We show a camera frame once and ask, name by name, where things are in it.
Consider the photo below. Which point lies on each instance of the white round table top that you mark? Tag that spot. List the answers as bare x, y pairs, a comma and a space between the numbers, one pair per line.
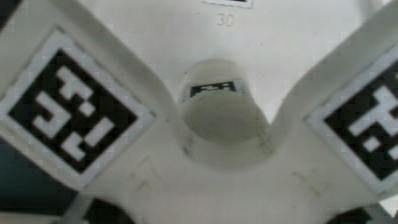
271, 34

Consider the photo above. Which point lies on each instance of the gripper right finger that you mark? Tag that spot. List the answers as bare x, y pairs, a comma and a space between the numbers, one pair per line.
365, 215

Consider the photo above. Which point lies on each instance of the white cylindrical table leg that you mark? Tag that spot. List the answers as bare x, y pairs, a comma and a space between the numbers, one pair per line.
223, 116

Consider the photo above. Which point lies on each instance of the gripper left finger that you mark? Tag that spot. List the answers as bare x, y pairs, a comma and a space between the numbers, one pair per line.
93, 211

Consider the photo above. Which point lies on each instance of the white cross-shaped table base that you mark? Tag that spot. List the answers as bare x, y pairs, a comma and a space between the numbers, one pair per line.
91, 121

